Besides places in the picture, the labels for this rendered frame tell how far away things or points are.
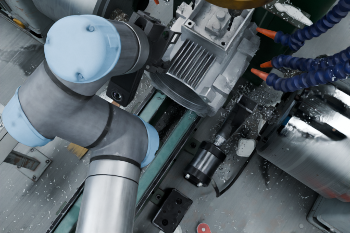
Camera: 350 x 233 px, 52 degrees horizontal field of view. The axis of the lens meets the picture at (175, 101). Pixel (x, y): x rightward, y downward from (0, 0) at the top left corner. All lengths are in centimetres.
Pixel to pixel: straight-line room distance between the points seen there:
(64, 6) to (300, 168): 58
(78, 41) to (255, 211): 72
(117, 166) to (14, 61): 70
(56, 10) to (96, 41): 44
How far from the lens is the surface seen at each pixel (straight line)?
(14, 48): 115
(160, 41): 59
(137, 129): 53
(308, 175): 74
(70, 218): 87
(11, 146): 79
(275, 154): 73
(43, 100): 45
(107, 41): 40
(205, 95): 71
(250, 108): 55
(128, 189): 50
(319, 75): 52
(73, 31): 40
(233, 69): 76
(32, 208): 102
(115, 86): 62
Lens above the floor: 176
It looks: 73 degrees down
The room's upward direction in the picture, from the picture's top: 5 degrees clockwise
